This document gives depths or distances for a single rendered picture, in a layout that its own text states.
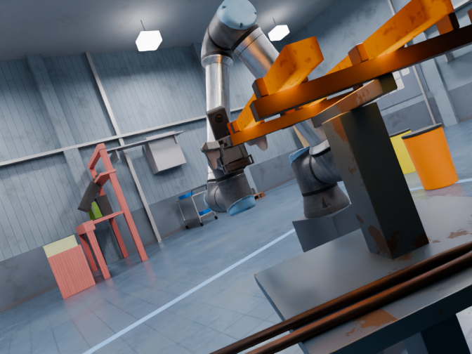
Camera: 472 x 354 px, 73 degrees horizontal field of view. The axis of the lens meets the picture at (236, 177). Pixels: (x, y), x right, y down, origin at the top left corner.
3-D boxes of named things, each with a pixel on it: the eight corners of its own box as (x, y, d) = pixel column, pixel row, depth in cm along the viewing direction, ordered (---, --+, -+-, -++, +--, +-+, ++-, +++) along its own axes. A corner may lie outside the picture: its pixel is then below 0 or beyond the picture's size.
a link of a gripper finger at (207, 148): (211, 169, 65) (231, 164, 73) (201, 142, 65) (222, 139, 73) (199, 174, 66) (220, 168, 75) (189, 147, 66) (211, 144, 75)
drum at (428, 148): (430, 181, 361) (411, 131, 361) (468, 175, 330) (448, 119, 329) (414, 193, 339) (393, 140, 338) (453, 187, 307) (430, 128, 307)
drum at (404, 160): (428, 164, 459) (414, 126, 458) (418, 171, 438) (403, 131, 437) (404, 170, 488) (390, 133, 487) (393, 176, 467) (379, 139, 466)
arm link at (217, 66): (197, 34, 121) (199, 213, 111) (207, 14, 110) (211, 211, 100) (225, 40, 126) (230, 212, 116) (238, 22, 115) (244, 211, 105)
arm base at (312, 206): (296, 219, 135) (287, 197, 135) (323, 204, 146) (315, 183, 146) (331, 215, 119) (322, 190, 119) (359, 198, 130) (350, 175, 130)
